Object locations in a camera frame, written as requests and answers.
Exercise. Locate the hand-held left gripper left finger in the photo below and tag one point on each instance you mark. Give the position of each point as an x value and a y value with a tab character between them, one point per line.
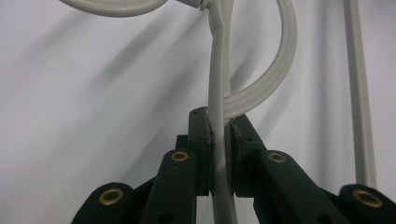
174	186

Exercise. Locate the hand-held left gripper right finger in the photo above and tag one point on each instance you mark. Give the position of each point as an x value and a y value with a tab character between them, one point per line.
274	186

